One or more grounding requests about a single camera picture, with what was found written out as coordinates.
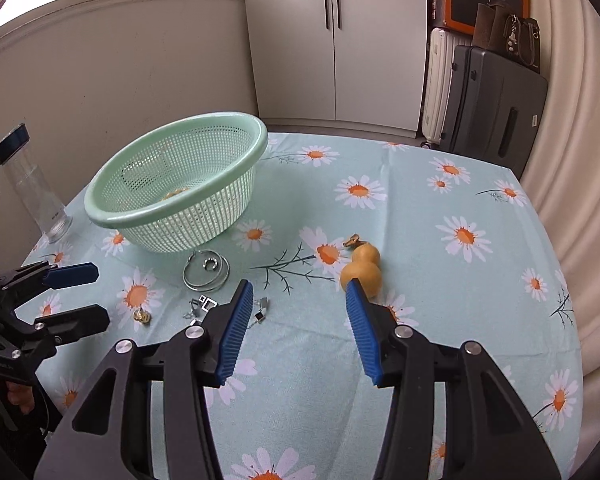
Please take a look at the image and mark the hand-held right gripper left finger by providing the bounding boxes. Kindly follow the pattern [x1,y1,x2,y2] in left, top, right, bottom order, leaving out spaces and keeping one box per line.
[32,280,255,480]

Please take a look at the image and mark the dark grey suitcase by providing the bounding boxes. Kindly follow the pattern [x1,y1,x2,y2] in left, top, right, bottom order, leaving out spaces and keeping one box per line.
[440,45,549,178]

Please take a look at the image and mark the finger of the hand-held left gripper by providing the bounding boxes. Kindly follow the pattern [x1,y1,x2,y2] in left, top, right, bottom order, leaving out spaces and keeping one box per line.
[0,261,100,306]
[32,304,111,347]

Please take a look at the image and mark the white ribbed suitcase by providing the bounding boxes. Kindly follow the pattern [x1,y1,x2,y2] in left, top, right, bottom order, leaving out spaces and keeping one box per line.
[421,27,473,148]

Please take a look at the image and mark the green plastic mesh basket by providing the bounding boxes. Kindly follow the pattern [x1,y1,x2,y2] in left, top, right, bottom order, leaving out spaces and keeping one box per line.
[84,112,269,254]

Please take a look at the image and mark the cream curtain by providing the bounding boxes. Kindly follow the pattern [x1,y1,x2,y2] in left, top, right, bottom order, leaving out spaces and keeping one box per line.
[520,0,600,461]

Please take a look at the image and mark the white wardrobe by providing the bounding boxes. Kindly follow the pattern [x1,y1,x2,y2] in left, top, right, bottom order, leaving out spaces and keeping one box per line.
[242,0,428,137]

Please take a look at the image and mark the thin silver bangles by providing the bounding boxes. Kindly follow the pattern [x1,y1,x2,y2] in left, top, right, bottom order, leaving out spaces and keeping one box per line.
[182,249,230,292]

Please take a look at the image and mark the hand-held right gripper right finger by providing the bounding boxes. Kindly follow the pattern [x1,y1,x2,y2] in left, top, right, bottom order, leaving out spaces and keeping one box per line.
[345,280,563,480]

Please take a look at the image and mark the dark handbag with charm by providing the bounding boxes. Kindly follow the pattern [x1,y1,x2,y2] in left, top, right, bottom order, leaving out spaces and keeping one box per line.
[502,12,541,75]

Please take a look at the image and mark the daisy print tablecloth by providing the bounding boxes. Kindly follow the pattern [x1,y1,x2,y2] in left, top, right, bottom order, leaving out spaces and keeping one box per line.
[15,132,583,480]

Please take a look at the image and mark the person's left hand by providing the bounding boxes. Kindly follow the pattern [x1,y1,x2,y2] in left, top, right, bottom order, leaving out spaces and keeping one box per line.
[0,372,36,416]

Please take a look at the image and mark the yellow gourd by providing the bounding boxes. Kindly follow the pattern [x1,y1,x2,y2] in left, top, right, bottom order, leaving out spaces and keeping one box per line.
[340,242,382,298]

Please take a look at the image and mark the silver necklace square pendants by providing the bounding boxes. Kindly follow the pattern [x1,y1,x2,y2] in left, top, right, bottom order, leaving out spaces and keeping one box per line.
[182,296,271,328]

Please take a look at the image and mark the clear water bottle dark cap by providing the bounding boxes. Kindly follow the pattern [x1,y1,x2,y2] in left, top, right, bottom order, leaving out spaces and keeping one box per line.
[0,122,73,244]

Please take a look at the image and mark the brown suede bag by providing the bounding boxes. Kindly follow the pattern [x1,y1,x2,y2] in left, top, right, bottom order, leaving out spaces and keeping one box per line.
[472,2,513,51]

